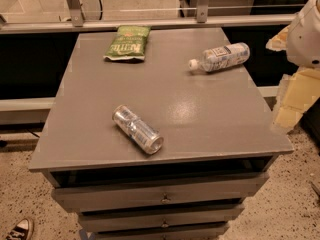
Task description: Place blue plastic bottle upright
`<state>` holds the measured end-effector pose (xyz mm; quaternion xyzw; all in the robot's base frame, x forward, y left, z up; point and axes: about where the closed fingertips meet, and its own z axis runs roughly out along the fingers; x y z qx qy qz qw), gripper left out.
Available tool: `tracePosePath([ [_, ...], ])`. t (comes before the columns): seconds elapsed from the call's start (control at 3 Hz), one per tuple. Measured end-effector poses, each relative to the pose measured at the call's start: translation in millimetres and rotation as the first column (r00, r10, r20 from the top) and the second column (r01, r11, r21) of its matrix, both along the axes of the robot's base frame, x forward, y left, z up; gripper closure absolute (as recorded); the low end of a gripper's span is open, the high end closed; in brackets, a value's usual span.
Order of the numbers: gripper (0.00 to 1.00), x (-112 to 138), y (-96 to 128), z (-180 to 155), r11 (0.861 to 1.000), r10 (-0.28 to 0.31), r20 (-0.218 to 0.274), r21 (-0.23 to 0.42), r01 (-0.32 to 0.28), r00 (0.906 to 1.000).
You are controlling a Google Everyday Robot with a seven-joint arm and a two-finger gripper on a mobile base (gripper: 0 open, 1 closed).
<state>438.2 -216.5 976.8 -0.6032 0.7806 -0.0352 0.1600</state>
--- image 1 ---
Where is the grey drawer cabinet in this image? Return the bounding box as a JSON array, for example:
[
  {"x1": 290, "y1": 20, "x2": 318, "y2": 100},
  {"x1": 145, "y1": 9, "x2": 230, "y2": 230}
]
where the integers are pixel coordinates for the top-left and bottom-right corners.
[{"x1": 28, "y1": 27, "x2": 295, "y2": 240}]

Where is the grey metal railing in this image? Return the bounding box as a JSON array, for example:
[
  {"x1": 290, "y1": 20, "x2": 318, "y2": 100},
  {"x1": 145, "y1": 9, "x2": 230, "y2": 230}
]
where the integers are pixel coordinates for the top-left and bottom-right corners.
[{"x1": 0, "y1": 0, "x2": 308, "y2": 34}]

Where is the top grey drawer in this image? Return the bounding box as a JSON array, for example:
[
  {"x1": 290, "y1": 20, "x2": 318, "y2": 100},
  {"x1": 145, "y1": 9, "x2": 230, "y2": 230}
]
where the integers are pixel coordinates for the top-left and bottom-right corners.
[{"x1": 52, "y1": 172, "x2": 269, "y2": 212}]

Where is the grey drawer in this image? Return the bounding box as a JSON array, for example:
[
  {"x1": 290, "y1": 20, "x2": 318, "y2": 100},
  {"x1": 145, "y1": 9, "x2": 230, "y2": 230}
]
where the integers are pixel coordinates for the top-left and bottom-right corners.
[
  {"x1": 95, "y1": 223, "x2": 229, "y2": 240},
  {"x1": 79, "y1": 204, "x2": 244, "y2": 232},
  {"x1": 52, "y1": 172, "x2": 269, "y2": 212}
]

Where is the green chip bag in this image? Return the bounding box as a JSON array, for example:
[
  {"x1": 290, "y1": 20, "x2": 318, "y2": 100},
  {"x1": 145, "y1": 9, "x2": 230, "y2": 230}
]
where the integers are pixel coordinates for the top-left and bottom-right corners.
[{"x1": 103, "y1": 25, "x2": 151, "y2": 61}]

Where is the silver aluminium can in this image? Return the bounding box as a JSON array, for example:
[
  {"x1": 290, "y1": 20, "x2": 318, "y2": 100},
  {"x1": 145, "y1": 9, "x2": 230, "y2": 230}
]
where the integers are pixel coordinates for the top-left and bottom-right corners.
[{"x1": 112, "y1": 105, "x2": 164, "y2": 155}]

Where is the middle grey drawer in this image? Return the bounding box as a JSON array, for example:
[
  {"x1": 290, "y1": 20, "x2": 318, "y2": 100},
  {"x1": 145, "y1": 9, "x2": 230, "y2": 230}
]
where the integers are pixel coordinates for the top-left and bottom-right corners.
[{"x1": 79, "y1": 204, "x2": 244, "y2": 232}]

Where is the black and white sneaker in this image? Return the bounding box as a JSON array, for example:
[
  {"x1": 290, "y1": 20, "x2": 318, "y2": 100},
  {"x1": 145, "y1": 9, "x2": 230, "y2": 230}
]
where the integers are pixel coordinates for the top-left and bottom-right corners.
[{"x1": 4, "y1": 218, "x2": 34, "y2": 240}]

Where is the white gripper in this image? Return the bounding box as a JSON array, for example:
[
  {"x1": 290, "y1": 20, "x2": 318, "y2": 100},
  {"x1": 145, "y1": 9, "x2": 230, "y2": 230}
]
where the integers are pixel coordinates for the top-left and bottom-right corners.
[{"x1": 266, "y1": 0, "x2": 320, "y2": 129}]

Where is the bottom grey drawer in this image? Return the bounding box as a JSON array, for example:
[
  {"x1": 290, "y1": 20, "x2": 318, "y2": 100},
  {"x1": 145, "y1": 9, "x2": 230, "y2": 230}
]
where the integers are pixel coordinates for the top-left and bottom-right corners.
[{"x1": 95, "y1": 223, "x2": 229, "y2": 240}]

